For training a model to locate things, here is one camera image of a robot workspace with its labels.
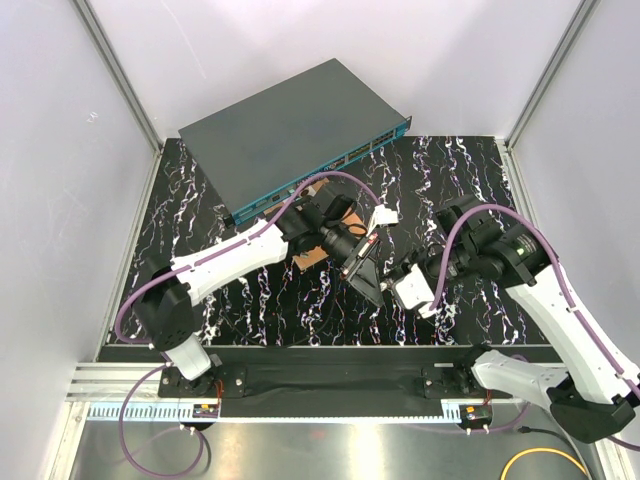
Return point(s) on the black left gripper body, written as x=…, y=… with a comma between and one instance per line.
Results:
x=361, y=251

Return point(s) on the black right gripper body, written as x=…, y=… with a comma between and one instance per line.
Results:
x=407, y=262

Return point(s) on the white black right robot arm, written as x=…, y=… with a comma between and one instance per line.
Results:
x=595, y=394

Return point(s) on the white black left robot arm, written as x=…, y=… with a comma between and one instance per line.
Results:
x=164, y=304

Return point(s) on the wooden board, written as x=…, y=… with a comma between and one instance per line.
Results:
x=332, y=227

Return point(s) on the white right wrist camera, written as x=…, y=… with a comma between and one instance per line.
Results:
x=413, y=292

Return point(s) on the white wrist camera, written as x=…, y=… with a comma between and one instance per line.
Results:
x=413, y=292
x=382, y=216

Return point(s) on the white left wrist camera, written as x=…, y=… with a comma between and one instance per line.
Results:
x=382, y=216

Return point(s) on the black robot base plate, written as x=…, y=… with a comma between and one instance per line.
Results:
x=382, y=379

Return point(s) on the dark grey network switch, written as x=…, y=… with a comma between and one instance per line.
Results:
x=256, y=152

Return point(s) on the white slotted cable duct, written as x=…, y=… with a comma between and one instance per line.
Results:
x=194, y=412

